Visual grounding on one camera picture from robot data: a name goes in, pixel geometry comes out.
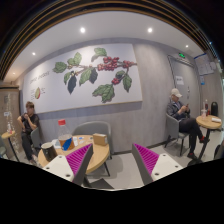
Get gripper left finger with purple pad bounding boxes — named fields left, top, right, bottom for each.
left=44, top=144, right=93, bottom=186

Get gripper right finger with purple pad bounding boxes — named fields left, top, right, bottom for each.
left=132, top=143, right=182, bottom=185

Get clear bottle with red cap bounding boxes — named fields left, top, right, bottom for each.
left=58, top=119, right=75, bottom=151

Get white papers on table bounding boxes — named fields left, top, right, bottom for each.
left=52, top=137, right=84, bottom=149

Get round wooden table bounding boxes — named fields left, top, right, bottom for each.
left=188, top=115, right=222, bottom=166
left=38, top=135, right=110, bottom=174

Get dark mug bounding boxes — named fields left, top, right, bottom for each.
left=41, top=142, right=57, bottom=161

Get small cardboard box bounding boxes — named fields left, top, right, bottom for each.
left=93, top=133, right=108, bottom=146

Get grey armchair behind table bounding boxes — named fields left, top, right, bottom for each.
left=72, top=121, right=113, bottom=154

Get grey chair at right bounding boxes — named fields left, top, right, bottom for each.
left=164, top=113, right=190, bottom=157

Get grey chair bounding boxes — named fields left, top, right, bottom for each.
left=164, top=113, right=190, bottom=157
left=31, top=128, right=41, bottom=152

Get grey chair at left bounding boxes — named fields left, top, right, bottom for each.
left=31, top=128, right=41, bottom=152

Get seated person in white cap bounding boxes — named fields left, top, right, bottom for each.
left=166, top=88, right=209, bottom=160

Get seated person in black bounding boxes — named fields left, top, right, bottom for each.
left=17, top=101, right=39, bottom=165

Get round wooden table at right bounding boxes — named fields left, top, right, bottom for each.
left=188, top=115, right=222, bottom=166

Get small wooden table at left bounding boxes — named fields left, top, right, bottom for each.
left=0, top=131, right=20, bottom=162

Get clear plastic cup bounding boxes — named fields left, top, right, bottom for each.
left=201, top=109, right=207, bottom=120

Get small bottle on left table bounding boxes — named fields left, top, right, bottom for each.
left=7, top=122, right=12, bottom=134

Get red bottle on right table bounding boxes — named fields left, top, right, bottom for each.
left=205, top=99, right=209, bottom=116

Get grey door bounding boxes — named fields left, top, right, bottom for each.
left=168, top=56, right=200, bottom=117

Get white notice board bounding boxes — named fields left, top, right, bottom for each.
left=194, top=53, right=214, bottom=75

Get green exit sign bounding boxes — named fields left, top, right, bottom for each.
left=178, top=53, right=185, bottom=58

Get coffee plant wall poster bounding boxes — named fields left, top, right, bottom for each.
left=23, top=43, right=143, bottom=114

